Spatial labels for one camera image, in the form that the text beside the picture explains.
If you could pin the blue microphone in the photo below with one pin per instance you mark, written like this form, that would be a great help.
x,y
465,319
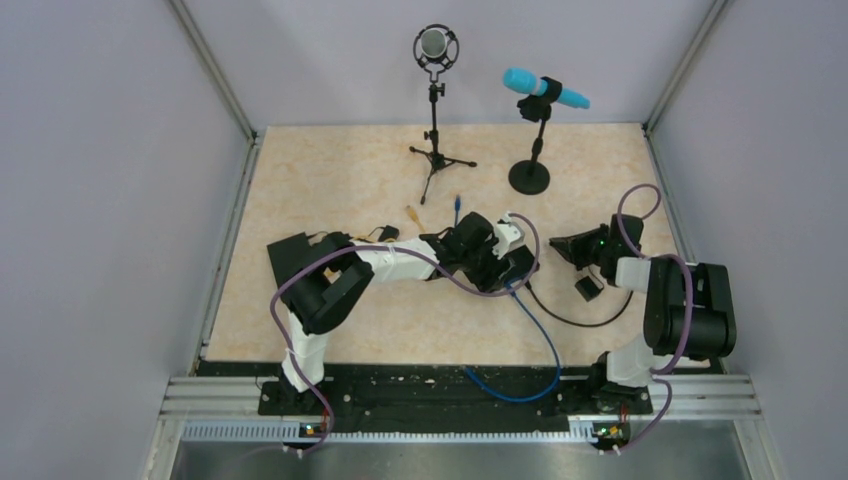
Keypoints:
x,y
531,177

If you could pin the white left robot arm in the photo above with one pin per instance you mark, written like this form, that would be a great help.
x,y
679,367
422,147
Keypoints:
x,y
321,280

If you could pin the silver condenser microphone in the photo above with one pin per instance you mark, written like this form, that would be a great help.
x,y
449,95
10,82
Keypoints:
x,y
436,45

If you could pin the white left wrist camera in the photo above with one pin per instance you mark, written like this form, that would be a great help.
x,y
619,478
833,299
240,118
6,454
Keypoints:
x,y
508,235

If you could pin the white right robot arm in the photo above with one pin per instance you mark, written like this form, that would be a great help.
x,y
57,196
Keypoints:
x,y
688,310

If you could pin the black power adapter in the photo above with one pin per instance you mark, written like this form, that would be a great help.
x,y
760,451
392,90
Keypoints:
x,y
388,233
588,288

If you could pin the black network switch left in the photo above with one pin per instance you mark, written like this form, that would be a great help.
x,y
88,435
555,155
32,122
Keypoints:
x,y
287,258

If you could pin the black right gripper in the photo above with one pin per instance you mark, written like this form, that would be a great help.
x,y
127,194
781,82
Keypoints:
x,y
572,248

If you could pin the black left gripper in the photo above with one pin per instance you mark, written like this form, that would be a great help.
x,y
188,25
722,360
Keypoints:
x,y
485,279

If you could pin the black tripod microphone stand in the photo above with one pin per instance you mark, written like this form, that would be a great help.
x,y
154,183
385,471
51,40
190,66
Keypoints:
x,y
437,160

